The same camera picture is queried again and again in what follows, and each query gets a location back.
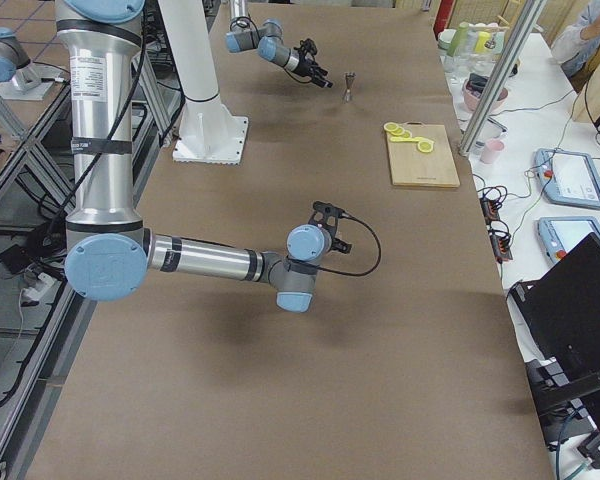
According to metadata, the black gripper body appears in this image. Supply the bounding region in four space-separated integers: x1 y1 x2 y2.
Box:
324 214 345 253
299 57 329 85

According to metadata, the steel jigger measuring cup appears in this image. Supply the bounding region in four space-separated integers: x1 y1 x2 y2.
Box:
342 72 356 103

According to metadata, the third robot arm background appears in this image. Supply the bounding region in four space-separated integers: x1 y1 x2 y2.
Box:
0 27 51 101

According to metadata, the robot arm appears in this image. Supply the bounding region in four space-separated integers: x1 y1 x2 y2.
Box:
225 0 333 88
55 1 351 312

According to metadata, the pink cup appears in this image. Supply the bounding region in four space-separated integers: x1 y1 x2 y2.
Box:
480 138 505 164

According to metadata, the lemon slice outer end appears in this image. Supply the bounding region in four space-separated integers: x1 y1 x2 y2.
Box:
383 122 402 133

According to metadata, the yellow plastic knife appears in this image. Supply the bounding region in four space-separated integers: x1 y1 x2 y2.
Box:
389 136 428 143

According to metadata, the wooden cutting board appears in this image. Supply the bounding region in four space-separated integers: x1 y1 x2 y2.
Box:
383 122 460 188

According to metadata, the lemon slice top pair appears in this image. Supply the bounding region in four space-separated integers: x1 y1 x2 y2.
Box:
417 141 434 153

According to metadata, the green bottle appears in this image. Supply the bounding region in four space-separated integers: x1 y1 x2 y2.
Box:
446 21 470 57

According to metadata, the pink bowl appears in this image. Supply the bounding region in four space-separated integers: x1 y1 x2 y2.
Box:
461 79 510 112

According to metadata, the black power strip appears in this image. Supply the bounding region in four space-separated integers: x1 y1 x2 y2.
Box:
480 197 513 264

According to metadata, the near teach pendant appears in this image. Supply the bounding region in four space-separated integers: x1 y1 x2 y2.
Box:
536 216 600 264

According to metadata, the teach pendant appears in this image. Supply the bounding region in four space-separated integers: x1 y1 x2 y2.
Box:
533 149 600 210
536 216 600 264

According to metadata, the black laptop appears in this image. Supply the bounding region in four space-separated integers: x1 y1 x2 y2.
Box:
509 233 600 431

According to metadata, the far teach pendant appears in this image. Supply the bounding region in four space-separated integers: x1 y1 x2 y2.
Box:
533 149 600 210

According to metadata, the person in grey jacket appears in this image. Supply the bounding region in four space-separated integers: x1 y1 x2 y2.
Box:
551 0 600 79

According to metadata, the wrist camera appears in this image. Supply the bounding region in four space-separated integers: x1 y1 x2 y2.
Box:
308 201 346 228
298 38 318 56

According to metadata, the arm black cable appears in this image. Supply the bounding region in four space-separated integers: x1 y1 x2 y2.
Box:
299 212 383 277

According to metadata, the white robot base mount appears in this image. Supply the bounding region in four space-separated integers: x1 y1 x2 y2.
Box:
159 0 248 165

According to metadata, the aluminium frame post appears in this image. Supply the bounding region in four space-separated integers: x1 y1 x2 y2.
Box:
458 0 546 157

